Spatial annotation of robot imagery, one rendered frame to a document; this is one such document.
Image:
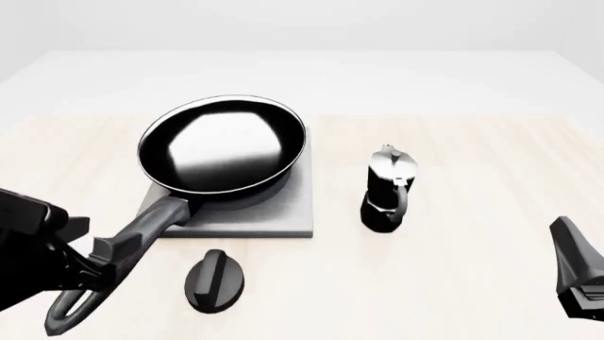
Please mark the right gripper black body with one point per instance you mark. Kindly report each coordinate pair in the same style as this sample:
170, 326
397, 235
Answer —
585, 302

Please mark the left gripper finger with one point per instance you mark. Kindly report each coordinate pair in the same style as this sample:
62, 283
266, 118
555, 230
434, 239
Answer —
96, 283
103, 252

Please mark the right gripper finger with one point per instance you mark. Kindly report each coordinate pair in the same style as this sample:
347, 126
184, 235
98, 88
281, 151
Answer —
578, 255

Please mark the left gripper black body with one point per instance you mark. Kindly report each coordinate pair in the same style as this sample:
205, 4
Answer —
71, 262

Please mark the black frying pan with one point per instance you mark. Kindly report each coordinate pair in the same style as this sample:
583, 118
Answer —
222, 148

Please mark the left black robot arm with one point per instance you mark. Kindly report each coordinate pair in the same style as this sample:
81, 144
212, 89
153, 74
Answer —
21, 248

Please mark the round black stove knob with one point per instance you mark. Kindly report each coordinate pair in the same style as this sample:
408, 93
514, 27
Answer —
214, 283

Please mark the flat grey stove plate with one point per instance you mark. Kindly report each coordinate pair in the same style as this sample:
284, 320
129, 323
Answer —
288, 209

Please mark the black and silver moka pot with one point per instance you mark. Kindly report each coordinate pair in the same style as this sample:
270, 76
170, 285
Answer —
380, 198

